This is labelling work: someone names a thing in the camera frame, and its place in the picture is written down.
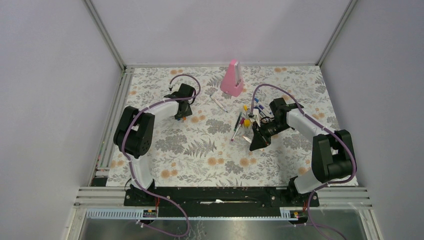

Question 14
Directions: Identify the floral table mat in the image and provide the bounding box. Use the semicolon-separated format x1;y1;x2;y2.
125;66;339;187

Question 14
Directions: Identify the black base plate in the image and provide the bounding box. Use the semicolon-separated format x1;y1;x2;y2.
123;185;320;218

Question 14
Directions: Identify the dark green marker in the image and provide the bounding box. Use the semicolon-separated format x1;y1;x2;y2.
233;111;243;132

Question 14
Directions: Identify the pink metronome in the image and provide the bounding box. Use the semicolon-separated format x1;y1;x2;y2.
220;59;244;97

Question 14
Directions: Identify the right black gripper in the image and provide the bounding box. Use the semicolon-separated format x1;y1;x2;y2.
250;119;291;152

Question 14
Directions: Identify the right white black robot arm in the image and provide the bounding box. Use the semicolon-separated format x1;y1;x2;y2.
249;98;357;206

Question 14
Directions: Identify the blue capped white marker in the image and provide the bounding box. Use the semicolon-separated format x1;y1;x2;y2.
209;95;228;113

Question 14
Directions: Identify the yellow cube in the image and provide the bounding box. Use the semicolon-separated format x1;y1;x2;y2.
243;119;251;128

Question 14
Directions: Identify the magenta capped white marker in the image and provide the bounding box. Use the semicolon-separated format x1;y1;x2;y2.
230;117;245;142

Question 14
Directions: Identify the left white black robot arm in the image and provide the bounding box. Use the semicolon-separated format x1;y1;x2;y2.
113;83;198;206

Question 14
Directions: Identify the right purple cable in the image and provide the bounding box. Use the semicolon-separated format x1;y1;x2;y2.
249;83;358;233

